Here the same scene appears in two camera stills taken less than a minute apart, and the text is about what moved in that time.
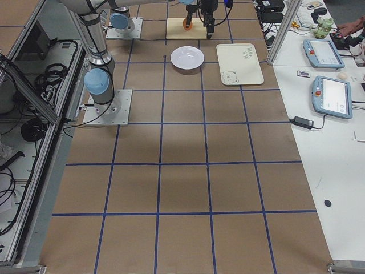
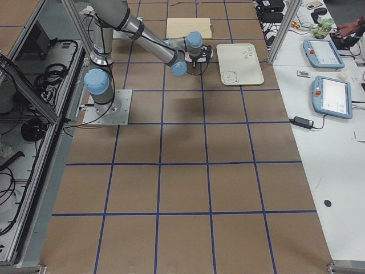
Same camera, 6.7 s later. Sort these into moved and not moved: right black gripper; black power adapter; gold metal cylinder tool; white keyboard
Moved: right black gripper
Not moved: gold metal cylinder tool; white keyboard; black power adapter
